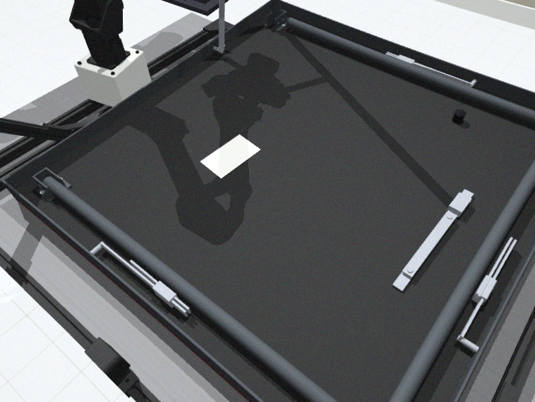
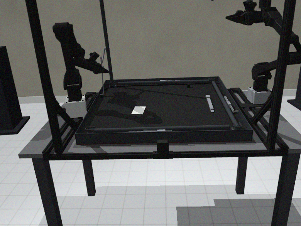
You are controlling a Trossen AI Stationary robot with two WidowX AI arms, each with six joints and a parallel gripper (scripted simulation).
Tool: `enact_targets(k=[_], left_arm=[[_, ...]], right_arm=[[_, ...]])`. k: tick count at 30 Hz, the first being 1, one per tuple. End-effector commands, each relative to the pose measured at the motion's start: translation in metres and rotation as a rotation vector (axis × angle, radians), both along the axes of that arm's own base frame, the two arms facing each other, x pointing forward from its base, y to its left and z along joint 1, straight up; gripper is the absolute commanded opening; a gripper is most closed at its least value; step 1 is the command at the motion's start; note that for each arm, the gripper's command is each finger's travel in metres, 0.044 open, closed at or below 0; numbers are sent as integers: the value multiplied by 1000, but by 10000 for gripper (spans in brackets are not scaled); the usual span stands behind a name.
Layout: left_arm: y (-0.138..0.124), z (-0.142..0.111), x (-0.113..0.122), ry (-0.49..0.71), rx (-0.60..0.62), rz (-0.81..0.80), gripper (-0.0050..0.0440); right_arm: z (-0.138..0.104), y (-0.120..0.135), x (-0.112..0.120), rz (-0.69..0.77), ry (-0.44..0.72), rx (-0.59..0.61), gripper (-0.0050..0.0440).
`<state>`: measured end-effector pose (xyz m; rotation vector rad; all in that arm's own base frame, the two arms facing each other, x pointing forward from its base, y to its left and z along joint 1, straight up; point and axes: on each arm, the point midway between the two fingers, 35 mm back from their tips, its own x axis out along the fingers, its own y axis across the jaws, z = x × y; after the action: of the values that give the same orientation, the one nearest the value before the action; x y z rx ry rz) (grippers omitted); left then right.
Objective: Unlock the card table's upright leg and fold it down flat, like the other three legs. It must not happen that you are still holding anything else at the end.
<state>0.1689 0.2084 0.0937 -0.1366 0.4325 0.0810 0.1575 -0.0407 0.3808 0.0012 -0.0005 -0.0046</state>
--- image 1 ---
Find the small black cylinder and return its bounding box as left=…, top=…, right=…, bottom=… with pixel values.
left=452, top=109, right=466, bottom=123

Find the white rectangular card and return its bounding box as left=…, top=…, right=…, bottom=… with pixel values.
left=201, top=134, right=260, bottom=178

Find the light grey flat metal bar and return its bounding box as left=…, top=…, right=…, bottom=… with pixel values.
left=397, top=190, right=474, bottom=286

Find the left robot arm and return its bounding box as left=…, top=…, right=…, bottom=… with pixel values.
left=69, top=0, right=131, bottom=70

